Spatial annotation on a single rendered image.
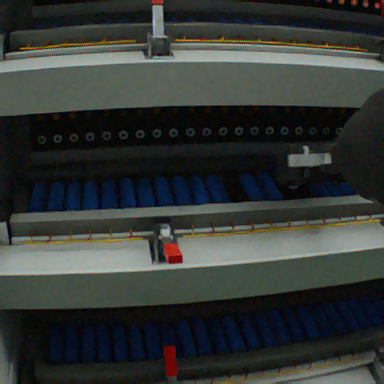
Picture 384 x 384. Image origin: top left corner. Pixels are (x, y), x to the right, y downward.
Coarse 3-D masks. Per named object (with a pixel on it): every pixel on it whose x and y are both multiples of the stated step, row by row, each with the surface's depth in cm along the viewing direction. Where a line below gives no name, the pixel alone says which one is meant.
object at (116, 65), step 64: (64, 0) 57; (128, 0) 58; (192, 0) 59; (256, 0) 61; (320, 0) 62; (0, 64) 44; (64, 64) 43; (128, 64) 43; (192, 64) 44; (256, 64) 45; (320, 64) 46
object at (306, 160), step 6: (306, 150) 39; (288, 156) 39; (294, 156) 38; (300, 156) 38; (306, 156) 38; (312, 156) 38; (318, 156) 38; (324, 156) 38; (330, 156) 37; (288, 162) 39; (294, 162) 38; (300, 162) 38; (306, 162) 38; (312, 162) 38; (318, 162) 38; (324, 162) 38; (330, 162) 37; (306, 168) 39; (306, 174) 39
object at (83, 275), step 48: (192, 144) 61; (240, 144) 62; (288, 144) 63; (0, 192) 52; (0, 240) 47; (144, 240) 50; (192, 240) 50; (240, 240) 50; (288, 240) 50; (336, 240) 51; (0, 288) 44; (48, 288) 45; (96, 288) 45; (144, 288) 46; (192, 288) 47; (240, 288) 48; (288, 288) 50
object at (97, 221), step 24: (24, 216) 48; (48, 216) 48; (72, 216) 49; (96, 216) 49; (120, 216) 49; (144, 216) 49; (168, 216) 50; (192, 216) 50; (216, 216) 51; (240, 216) 51; (264, 216) 52; (288, 216) 52; (312, 216) 53; (336, 216) 53; (48, 240) 47; (96, 240) 48; (120, 240) 48
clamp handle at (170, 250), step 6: (162, 228) 46; (168, 228) 46; (162, 234) 46; (168, 234) 46; (162, 240) 45; (168, 240) 45; (162, 246) 44; (168, 246) 42; (174, 246) 42; (168, 252) 40; (174, 252) 40; (180, 252) 40; (168, 258) 40; (174, 258) 40; (180, 258) 40
